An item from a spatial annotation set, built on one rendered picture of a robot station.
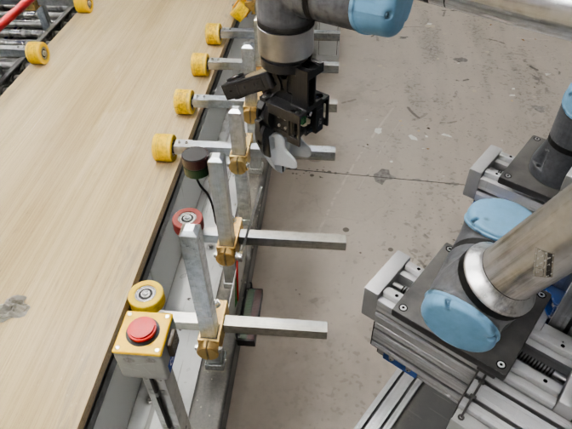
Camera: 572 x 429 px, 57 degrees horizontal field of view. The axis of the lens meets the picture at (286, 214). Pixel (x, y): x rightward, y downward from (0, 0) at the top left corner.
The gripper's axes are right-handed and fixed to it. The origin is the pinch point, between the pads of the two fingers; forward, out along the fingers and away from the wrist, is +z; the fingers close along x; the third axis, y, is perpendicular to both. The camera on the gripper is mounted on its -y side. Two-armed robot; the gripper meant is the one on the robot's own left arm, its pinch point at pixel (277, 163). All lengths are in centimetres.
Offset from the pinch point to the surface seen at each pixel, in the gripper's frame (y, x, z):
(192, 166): -29.2, 5.1, 18.2
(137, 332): 1.6, -33.0, 8.5
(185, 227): -13.4, -10.9, 14.7
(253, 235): -24, 16, 46
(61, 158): -87, 2, 42
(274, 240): -18, 19, 46
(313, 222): -65, 101, 132
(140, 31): -137, 73, 42
